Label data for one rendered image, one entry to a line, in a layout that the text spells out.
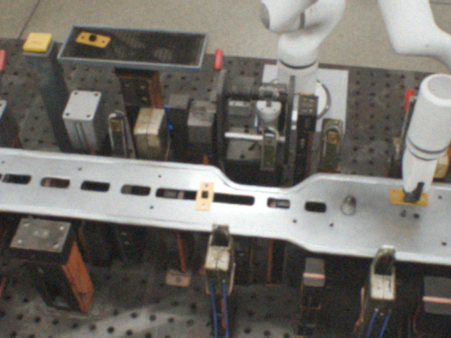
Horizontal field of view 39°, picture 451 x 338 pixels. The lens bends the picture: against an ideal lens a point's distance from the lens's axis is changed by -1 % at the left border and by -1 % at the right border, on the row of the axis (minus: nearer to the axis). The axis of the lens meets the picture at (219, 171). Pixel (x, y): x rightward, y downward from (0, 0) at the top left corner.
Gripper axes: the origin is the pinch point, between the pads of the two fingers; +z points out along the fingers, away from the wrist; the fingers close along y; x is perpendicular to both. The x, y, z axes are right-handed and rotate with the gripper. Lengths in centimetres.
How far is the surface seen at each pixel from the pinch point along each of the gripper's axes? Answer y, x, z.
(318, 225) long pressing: 5.3, -19.5, 9.4
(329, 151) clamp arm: -14.2, -18.1, 5.5
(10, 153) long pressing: -8, -99, 9
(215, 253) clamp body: 18.0, -41.2, 5.0
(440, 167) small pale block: -11.0, 8.0, 4.3
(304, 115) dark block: -18.1, -24.8, -2.2
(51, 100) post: -31, -96, 13
